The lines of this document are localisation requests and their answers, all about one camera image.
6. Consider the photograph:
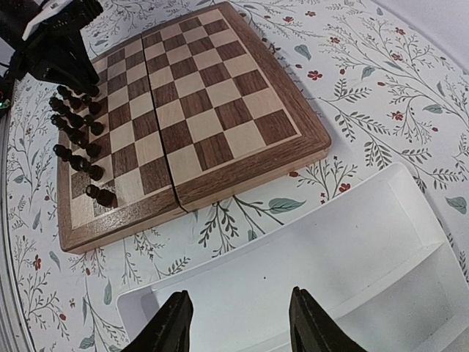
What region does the dark chess piece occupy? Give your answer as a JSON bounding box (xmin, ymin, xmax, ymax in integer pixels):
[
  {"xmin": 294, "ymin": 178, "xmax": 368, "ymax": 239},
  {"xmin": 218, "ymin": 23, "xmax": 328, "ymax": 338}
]
[
  {"xmin": 57, "ymin": 85, "xmax": 82, "ymax": 110},
  {"xmin": 49, "ymin": 97, "xmax": 84, "ymax": 128},
  {"xmin": 53, "ymin": 144, "xmax": 91, "ymax": 172},
  {"xmin": 84, "ymin": 114, "xmax": 105, "ymax": 136},
  {"xmin": 85, "ymin": 143, "xmax": 102, "ymax": 158},
  {"xmin": 63, "ymin": 125, "xmax": 88, "ymax": 148},
  {"xmin": 81, "ymin": 161, "xmax": 104, "ymax": 181}
]

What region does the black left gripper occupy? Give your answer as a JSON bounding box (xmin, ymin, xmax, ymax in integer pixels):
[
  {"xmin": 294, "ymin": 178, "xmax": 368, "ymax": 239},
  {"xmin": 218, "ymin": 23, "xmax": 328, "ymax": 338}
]
[{"xmin": 1, "ymin": 1, "xmax": 100, "ymax": 96}]

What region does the white divided plastic tray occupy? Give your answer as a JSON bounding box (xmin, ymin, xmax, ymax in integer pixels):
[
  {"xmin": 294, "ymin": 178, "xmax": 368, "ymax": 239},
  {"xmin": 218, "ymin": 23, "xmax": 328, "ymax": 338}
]
[{"xmin": 117, "ymin": 163, "xmax": 468, "ymax": 351}]

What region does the floral patterned table mat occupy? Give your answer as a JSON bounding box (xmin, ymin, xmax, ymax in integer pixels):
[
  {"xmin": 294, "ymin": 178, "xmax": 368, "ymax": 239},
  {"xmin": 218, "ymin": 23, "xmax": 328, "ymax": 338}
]
[{"xmin": 1, "ymin": 1, "xmax": 468, "ymax": 351}]

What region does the dark chess piece twelfth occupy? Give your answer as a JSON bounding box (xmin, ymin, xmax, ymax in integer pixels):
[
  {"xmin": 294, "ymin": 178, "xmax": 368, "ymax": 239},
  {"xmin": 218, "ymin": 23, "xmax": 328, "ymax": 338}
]
[{"xmin": 81, "ymin": 95, "xmax": 102, "ymax": 115}]

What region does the wooden chessboard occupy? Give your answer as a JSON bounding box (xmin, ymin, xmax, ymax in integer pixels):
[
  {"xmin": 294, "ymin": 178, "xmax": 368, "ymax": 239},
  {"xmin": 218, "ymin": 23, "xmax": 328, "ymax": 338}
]
[{"xmin": 54, "ymin": 1, "xmax": 331, "ymax": 254}]

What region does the dark chess piece eleventh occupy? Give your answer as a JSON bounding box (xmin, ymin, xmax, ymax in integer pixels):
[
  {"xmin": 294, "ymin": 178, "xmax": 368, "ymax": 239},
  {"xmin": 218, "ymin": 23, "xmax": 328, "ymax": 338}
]
[{"xmin": 51, "ymin": 114, "xmax": 70, "ymax": 131}]

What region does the dark pawn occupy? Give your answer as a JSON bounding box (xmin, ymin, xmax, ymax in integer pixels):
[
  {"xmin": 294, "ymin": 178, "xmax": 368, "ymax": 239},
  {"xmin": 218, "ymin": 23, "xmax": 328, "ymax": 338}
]
[{"xmin": 85, "ymin": 184, "xmax": 117, "ymax": 208}]

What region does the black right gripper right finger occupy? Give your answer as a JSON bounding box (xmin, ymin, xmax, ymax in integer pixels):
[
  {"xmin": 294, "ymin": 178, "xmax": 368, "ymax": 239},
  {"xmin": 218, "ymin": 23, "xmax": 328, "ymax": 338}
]
[{"xmin": 289, "ymin": 287, "xmax": 366, "ymax": 352}]

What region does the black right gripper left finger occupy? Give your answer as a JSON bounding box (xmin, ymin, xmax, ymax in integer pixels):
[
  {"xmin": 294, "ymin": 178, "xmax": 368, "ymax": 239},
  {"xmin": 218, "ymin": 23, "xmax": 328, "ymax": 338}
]
[{"xmin": 124, "ymin": 290, "xmax": 193, "ymax": 352}]

